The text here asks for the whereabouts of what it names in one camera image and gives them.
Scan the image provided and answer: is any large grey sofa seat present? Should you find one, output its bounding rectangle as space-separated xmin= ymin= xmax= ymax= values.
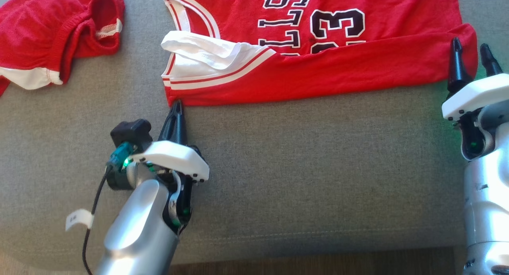
xmin=0 ymin=0 xmax=509 ymax=267

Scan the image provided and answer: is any left camera cable teal plug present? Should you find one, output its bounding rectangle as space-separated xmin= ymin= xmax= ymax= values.
xmin=82 ymin=143 xmax=134 ymax=275

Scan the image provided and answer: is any red jersey with black lettering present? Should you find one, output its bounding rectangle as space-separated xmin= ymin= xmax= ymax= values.
xmin=160 ymin=0 xmax=478 ymax=107

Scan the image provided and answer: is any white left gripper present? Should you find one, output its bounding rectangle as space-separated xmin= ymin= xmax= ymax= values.
xmin=128 ymin=101 xmax=210 ymax=184

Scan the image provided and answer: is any white label on left cable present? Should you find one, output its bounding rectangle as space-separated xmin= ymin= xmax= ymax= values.
xmin=65 ymin=209 xmax=94 ymax=232

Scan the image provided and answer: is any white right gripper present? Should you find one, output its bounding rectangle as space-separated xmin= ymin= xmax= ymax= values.
xmin=441 ymin=37 xmax=509 ymax=122

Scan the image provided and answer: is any red knit garment white trim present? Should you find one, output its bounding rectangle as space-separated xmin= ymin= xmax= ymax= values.
xmin=0 ymin=0 xmax=126 ymax=97

